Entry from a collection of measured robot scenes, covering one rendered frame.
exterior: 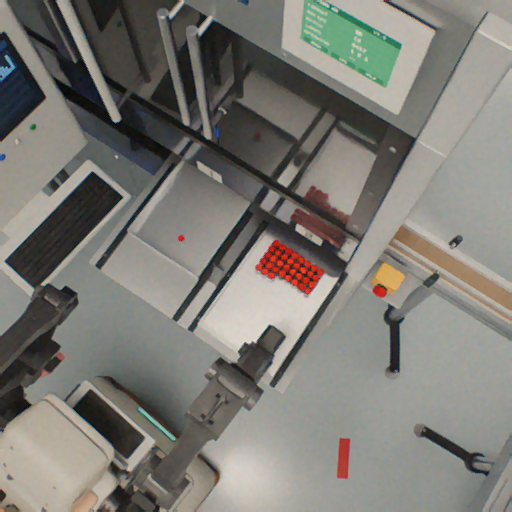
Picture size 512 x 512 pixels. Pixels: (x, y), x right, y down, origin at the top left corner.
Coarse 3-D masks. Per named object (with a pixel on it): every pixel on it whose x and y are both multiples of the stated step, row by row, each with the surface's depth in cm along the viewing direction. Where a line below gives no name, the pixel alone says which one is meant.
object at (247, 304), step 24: (264, 240) 195; (240, 288) 192; (264, 288) 192; (288, 288) 192; (216, 312) 190; (240, 312) 190; (264, 312) 190; (288, 312) 190; (312, 312) 190; (216, 336) 185; (240, 336) 188; (288, 336) 188
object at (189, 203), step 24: (192, 168) 202; (168, 192) 200; (192, 192) 199; (216, 192) 199; (144, 216) 198; (168, 216) 197; (192, 216) 197; (216, 216) 197; (240, 216) 194; (144, 240) 196; (168, 240) 195; (192, 240) 195; (216, 240) 195; (192, 264) 194
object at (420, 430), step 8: (416, 424) 266; (424, 424) 266; (416, 432) 265; (424, 432) 259; (432, 432) 258; (432, 440) 257; (440, 440) 255; (448, 440) 255; (448, 448) 253; (456, 448) 252; (464, 456) 251; (472, 456) 250; (480, 456) 250; (464, 464) 253; (472, 472) 252; (480, 472) 249; (488, 472) 249
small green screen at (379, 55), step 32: (288, 0) 90; (320, 0) 86; (352, 0) 82; (288, 32) 97; (320, 32) 92; (352, 32) 88; (384, 32) 84; (416, 32) 80; (320, 64) 99; (352, 64) 94; (384, 64) 89; (416, 64) 85; (384, 96) 96
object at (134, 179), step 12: (84, 132) 237; (96, 144) 242; (84, 156) 275; (96, 156) 260; (108, 156) 247; (120, 156) 236; (108, 168) 266; (120, 168) 253; (132, 168) 240; (120, 180) 273; (132, 180) 259; (144, 180) 246; (132, 192) 279
